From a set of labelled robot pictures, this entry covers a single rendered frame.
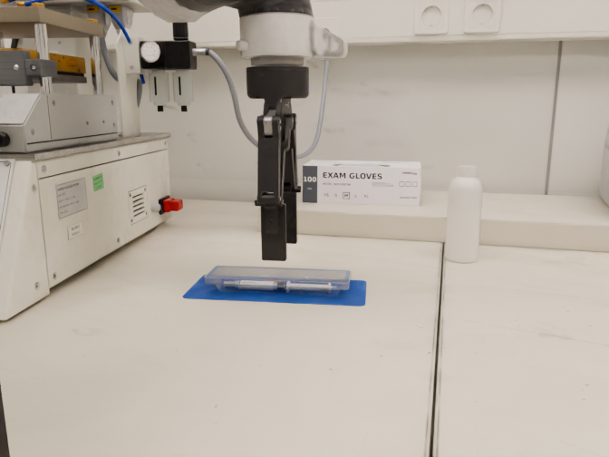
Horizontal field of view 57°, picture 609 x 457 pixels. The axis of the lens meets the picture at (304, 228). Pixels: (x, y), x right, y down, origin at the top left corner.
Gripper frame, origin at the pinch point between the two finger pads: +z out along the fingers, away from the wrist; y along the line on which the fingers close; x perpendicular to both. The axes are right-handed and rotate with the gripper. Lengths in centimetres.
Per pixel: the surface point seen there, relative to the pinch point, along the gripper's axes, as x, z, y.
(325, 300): 6.3, 7.9, 3.6
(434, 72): 23, -22, -61
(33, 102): -29.0, -16.1, 4.9
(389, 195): 14.1, 1.7, -38.5
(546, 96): 46, -17, -58
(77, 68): -35.3, -21.3, -17.2
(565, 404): 28.0, 7.9, 25.1
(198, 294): -10.0, 7.8, 3.6
